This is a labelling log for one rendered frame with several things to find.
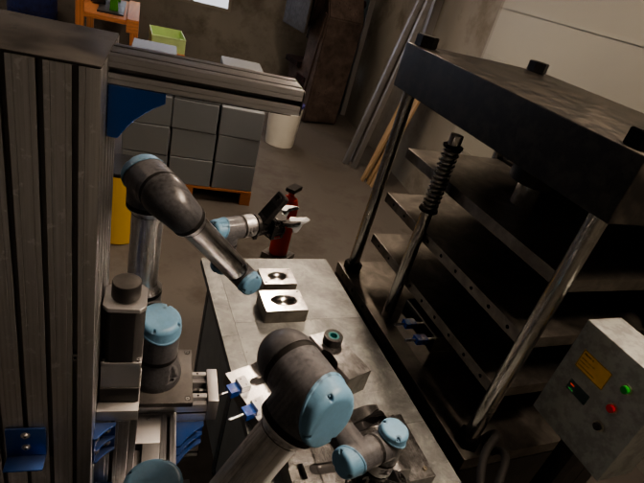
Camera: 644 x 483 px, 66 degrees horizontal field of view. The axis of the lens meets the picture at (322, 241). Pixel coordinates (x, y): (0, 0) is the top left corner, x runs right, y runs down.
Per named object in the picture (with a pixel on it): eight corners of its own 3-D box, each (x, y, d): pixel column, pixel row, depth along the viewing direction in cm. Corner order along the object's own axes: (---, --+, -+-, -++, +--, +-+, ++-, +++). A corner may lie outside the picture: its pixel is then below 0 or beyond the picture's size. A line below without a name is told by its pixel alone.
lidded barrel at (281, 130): (299, 151, 655) (309, 110, 628) (264, 147, 640) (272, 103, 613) (292, 138, 694) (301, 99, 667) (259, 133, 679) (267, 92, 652)
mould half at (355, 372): (258, 436, 169) (264, 415, 164) (222, 383, 185) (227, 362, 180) (363, 389, 200) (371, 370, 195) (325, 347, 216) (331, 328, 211)
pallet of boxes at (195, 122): (241, 172, 554) (261, 63, 496) (248, 205, 488) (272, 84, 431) (126, 156, 515) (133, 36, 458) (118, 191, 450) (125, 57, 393)
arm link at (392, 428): (372, 421, 121) (397, 410, 126) (359, 449, 127) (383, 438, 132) (392, 447, 116) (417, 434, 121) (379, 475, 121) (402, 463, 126)
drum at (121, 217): (143, 222, 415) (148, 155, 386) (145, 247, 385) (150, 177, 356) (92, 220, 400) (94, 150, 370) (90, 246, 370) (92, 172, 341)
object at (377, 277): (458, 470, 187) (464, 460, 184) (334, 269, 288) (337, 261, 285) (608, 438, 222) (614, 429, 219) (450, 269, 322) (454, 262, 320)
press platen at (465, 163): (560, 292, 163) (566, 280, 161) (404, 156, 248) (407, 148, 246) (688, 288, 192) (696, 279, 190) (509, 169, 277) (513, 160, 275)
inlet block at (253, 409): (231, 431, 165) (233, 420, 163) (223, 420, 168) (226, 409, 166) (264, 417, 173) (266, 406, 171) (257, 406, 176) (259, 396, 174)
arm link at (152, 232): (129, 342, 146) (141, 173, 120) (110, 311, 155) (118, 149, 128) (168, 331, 154) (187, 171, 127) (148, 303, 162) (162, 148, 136)
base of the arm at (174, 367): (126, 394, 142) (127, 369, 138) (130, 356, 155) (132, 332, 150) (180, 393, 147) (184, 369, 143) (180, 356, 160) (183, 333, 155)
